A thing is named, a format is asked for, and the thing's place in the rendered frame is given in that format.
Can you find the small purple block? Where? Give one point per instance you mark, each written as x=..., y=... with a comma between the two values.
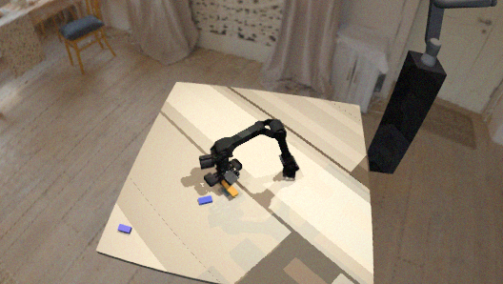
x=124, y=229

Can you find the orange bar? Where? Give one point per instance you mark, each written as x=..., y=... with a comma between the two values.
x=229, y=188

